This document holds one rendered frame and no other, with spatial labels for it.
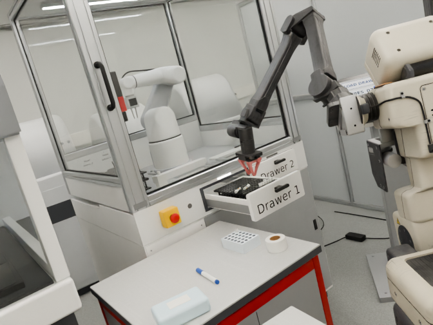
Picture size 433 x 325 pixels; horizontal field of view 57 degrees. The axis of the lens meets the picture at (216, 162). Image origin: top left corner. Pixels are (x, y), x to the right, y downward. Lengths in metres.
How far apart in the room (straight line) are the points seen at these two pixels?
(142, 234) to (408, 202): 0.99
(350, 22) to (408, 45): 2.05
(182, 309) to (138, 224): 0.59
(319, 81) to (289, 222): 1.01
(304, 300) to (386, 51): 0.81
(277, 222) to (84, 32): 1.26
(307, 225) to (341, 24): 1.71
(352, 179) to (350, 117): 2.46
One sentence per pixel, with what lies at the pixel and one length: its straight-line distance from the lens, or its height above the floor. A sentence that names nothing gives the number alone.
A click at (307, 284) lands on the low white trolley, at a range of 1.40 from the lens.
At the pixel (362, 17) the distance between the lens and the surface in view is 3.23.
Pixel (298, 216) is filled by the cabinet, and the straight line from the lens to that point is 2.18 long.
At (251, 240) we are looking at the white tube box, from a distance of 1.44.
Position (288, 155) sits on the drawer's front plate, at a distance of 2.08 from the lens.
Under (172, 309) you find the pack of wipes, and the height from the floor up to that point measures 0.80.
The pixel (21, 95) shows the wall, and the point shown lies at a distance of 4.84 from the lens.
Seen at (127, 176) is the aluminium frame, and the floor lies 1.09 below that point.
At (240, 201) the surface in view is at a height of 0.89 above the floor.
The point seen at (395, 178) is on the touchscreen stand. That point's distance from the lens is 2.41.
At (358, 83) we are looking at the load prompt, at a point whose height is 1.16.
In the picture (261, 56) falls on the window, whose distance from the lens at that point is 2.06.
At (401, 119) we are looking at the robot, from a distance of 1.19.
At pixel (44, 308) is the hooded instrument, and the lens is 1.33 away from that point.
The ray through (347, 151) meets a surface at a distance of 3.58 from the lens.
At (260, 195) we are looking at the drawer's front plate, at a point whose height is 0.90.
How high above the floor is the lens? 1.36
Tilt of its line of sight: 11 degrees down
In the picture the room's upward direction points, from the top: 15 degrees counter-clockwise
